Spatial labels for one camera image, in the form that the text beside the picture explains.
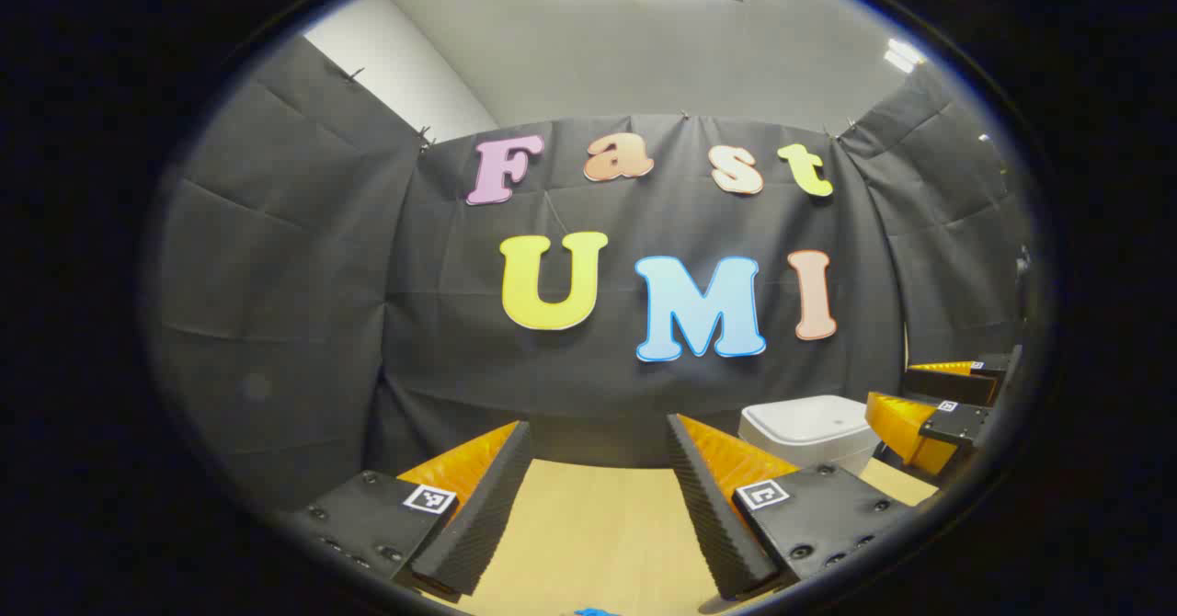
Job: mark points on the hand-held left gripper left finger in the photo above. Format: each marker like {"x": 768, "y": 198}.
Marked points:
{"x": 487, "y": 506}

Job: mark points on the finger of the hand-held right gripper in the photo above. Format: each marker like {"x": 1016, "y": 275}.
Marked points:
{"x": 956, "y": 425}
{"x": 947, "y": 386}

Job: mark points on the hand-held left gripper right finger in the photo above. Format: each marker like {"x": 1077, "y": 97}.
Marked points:
{"x": 708, "y": 515}

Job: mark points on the white desktop garbage bin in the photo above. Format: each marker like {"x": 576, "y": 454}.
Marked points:
{"x": 809, "y": 423}

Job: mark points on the wooden desktop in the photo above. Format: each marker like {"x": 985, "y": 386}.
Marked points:
{"x": 598, "y": 533}

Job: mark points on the black backdrop cloth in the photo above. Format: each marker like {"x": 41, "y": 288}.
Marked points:
{"x": 368, "y": 276}

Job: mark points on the small ceiling light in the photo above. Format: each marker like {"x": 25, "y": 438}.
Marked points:
{"x": 905, "y": 55}

